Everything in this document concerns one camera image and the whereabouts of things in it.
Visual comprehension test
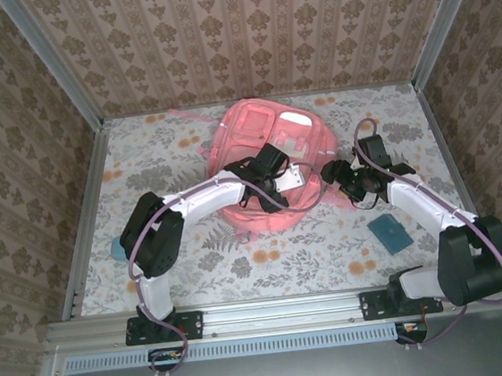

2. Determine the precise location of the black wiring port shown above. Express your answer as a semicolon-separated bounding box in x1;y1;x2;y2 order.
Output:
146;345;188;374
393;320;430;347

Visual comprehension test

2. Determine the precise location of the teal snap pouch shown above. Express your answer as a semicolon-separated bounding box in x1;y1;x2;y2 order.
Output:
365;211;415;257

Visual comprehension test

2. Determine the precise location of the aluminium back frame rail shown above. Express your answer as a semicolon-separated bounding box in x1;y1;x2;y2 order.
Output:
101;79;417;120

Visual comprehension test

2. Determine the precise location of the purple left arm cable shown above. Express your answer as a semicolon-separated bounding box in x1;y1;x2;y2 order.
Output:
118;157;340;376

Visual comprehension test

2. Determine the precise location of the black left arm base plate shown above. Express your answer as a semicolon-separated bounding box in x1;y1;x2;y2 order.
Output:
122;309;205;347

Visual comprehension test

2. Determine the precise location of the slotted cable duct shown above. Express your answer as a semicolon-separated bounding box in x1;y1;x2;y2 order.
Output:
64;318;429;375

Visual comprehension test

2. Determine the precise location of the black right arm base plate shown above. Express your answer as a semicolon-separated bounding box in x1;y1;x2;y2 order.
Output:
358;283;444;322

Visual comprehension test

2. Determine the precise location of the light blue pencil case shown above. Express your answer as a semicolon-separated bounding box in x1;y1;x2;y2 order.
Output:
107;236;129;263

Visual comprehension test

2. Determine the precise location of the aluminium frame post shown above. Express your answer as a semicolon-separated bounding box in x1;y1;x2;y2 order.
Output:
0;0;106;136
404;0;499;91

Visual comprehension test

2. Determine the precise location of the pink backpack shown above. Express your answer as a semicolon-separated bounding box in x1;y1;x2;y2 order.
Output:
166;88;360;250

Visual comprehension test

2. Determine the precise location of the aluminium side frame rail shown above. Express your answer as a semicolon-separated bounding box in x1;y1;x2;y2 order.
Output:
41;120;130;321
413;80;502;281

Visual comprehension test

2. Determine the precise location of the floral tablecloth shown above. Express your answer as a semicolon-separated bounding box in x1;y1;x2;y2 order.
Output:
60;76;498;319

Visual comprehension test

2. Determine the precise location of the aluminium front frame rail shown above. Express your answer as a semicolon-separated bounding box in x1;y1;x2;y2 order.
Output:
44;272;502;354

